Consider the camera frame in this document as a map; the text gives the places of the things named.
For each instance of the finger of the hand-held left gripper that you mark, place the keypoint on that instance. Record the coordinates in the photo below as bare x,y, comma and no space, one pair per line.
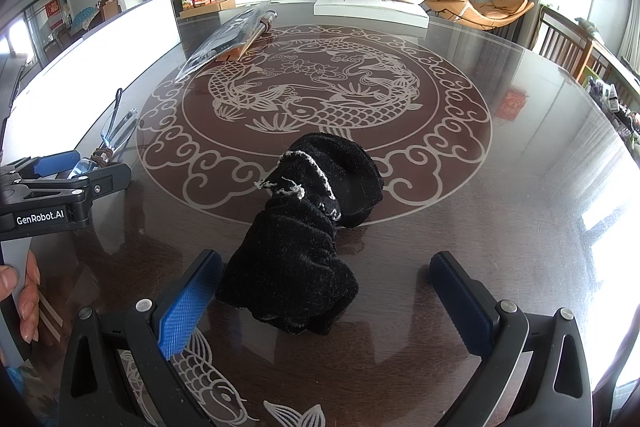
107,184
55,162

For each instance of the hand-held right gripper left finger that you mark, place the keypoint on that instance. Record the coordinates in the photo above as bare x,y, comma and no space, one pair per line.
192,302

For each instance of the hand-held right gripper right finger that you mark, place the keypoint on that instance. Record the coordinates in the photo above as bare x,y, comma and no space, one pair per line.
465,302

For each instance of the black knitted cloth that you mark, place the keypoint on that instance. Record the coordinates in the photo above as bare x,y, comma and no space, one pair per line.
300,257

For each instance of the person's left hand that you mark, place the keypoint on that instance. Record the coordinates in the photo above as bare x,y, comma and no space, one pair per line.
31,302

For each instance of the folded eyeglasses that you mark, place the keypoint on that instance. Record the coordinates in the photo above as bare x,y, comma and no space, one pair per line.
120,127

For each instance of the blue patterned cloth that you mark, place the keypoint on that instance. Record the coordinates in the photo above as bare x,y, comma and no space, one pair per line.
82,18

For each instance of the red door decoration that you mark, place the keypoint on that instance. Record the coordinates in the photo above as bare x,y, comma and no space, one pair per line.
55,13

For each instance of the clear plastic bag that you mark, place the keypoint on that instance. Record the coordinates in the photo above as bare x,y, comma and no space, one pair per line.
220,39

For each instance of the red and orange packets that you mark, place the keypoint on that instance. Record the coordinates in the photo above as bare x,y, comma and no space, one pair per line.
200,0

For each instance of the brown cardboard box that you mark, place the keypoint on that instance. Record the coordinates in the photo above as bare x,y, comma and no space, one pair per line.
215,6

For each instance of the cluttered wooden sideboard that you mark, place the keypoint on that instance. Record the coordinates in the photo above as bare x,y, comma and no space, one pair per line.
612,82

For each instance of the wooden chair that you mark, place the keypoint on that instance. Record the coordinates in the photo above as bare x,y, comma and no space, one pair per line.
562,42

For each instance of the orange lounge chair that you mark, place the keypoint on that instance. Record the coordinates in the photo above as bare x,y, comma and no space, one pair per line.
480,7

